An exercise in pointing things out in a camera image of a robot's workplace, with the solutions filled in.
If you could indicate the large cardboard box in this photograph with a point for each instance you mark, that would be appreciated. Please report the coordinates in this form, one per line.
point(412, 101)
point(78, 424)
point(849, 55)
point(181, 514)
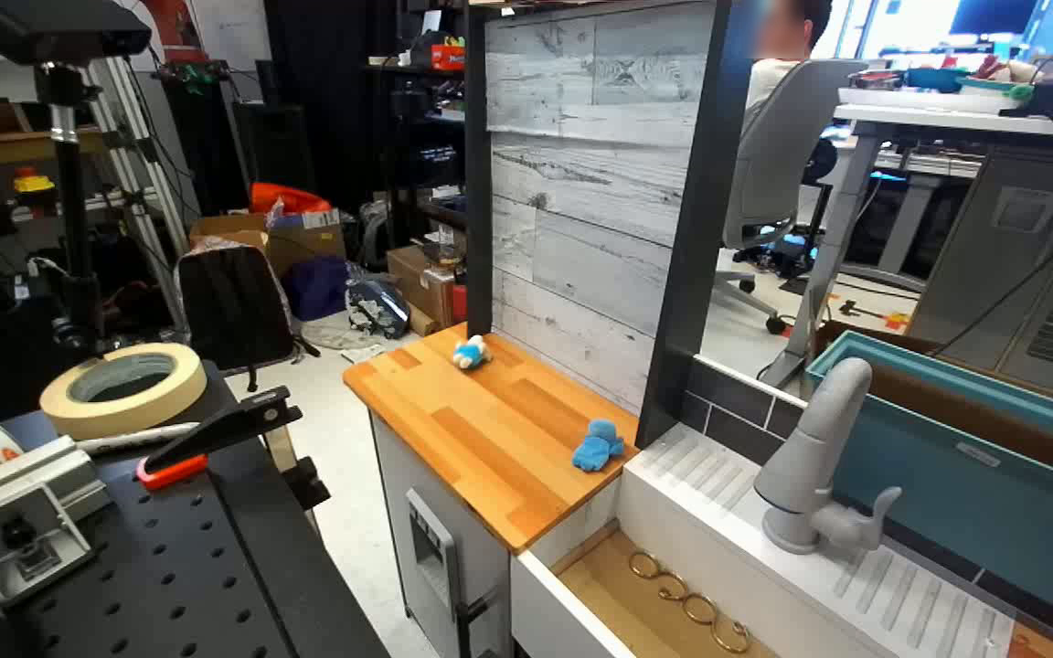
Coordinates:
point(293, 240)

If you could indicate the white wood backsplash panel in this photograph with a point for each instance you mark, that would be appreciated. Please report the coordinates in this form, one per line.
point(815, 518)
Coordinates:
point(587, 184)

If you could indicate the white toy sink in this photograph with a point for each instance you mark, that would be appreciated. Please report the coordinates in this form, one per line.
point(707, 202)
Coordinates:
point(721, 523)

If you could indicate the beige masking tape roll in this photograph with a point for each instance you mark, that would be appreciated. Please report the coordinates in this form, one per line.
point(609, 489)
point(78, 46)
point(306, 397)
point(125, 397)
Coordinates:
point(172, 389)

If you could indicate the wooden countertop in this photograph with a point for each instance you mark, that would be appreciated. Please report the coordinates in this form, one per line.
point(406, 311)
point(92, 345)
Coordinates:
point(492, 424)

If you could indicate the white desk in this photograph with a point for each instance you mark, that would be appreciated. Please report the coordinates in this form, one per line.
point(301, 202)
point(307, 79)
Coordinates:
point(976, 120)

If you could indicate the white marker pen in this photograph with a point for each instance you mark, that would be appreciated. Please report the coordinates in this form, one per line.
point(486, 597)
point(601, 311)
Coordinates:
point(135, 435)

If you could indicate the blue plush toy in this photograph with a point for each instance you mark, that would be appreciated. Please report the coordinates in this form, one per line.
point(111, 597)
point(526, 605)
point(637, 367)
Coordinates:
point(596, 447)

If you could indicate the black backpack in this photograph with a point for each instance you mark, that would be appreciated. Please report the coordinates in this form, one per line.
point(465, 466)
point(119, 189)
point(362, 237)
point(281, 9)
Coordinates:
point(235, 304)

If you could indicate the small white blue toy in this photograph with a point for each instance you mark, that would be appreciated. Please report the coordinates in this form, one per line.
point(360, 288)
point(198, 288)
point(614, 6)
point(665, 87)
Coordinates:
point(469, 352)

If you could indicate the thin black frame post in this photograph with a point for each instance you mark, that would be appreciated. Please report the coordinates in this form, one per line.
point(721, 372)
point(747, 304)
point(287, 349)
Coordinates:
point(475, 184)

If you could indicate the black tripod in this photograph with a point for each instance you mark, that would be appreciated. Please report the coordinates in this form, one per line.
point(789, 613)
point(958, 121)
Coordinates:
point(75, 207)

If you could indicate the grey metal bracket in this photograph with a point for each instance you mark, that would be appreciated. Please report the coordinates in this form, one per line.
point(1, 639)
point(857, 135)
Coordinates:
point(33, 555)

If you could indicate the black camera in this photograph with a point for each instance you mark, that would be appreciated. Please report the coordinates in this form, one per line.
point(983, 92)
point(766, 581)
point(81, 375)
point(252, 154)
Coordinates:
point(53, 28)

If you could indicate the teal box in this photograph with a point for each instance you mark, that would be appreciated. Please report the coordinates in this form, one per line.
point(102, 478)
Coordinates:
point(989, 489)

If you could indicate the black shelf unit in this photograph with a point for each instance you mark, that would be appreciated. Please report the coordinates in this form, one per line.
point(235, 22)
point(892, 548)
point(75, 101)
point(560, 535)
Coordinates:
point(420, 110)

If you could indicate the small cardboard box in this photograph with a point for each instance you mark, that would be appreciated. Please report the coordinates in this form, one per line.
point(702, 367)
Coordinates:
point(420, 288)

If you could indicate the wide black frame post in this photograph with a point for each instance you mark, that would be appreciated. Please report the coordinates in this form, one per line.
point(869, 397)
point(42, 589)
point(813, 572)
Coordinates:
point(692, 244)

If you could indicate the aluminium frame rail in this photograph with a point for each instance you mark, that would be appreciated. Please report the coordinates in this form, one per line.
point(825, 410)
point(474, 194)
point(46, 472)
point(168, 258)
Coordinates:
point(135, 160)

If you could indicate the blue bag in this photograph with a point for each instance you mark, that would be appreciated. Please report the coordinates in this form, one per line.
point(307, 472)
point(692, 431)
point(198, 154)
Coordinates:
point(319, 291)

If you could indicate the orange bag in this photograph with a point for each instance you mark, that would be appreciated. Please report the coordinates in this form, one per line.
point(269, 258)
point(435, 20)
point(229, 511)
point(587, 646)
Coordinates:
point(289, 198)

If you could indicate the white toy kitchen cabinet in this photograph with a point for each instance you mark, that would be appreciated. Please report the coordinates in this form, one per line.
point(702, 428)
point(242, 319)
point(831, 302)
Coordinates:
point(428, 548)

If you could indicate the grey toy faucet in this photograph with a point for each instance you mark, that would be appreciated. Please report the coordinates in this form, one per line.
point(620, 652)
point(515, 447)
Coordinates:
point(808, 455)

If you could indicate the person in white shirt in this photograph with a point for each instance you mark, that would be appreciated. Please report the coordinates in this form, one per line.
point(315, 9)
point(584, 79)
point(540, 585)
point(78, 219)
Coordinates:
point(783, 68)

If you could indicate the grey office chair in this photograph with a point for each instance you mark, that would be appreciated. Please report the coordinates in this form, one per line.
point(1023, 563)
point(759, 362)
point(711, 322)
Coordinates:
point(783, 146)

